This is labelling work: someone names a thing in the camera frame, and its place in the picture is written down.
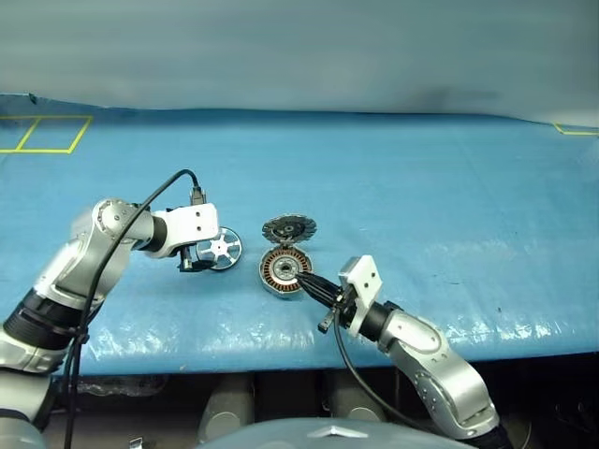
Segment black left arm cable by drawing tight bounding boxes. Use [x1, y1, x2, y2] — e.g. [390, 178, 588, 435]
[62, 168, 208, 449]

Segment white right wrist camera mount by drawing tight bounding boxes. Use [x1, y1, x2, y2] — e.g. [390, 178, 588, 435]
[337, 254, 385, 337]

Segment grey dome with silver emblem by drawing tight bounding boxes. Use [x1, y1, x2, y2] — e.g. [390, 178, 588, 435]
[196, 417, 474, 449]

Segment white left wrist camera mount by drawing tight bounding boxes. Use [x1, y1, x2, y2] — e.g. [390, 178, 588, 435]
[152, 201, 220, 259]

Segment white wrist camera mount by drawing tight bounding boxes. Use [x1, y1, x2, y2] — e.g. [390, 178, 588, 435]
[152, 201, 220, 259]
[337, 254, 385, 337]

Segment silver motor stator copper windings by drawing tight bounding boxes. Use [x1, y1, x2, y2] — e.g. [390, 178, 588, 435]
[257, 246, 314, 304]

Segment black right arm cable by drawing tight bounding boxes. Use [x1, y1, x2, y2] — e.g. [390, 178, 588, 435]
[331, 306, 458, 441]

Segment silver spoked motor cap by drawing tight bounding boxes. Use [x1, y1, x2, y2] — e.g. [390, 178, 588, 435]
[195, 225, 244, 273]

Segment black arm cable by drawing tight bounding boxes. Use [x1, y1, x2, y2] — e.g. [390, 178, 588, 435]
[62, 168, 208, 449]
[331, 306, 458, 441]

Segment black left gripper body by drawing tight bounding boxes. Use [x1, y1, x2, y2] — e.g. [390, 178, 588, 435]
[178, 242, 198, 274]

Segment yellow tape double square outline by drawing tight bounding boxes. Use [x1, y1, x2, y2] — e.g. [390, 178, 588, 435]
[0, 114, 94, 154]

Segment yellow tape corner mark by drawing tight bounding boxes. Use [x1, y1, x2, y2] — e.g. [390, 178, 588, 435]
[554, 122, 599, 137]

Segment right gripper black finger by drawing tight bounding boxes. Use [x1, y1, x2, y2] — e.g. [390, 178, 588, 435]
[297, 273, 342, 298]
[297, 278, 339, 307]

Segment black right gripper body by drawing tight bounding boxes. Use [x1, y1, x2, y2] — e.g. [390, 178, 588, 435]
[318, 284, 360, 334]

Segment blue plastic table cover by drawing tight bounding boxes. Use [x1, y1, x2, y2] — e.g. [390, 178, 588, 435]
[0, 92, 599, 376]

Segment grey rounded cylinder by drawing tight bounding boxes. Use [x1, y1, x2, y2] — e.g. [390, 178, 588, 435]
[327, 373, 387, 422]
[197, 373, 256, 445]

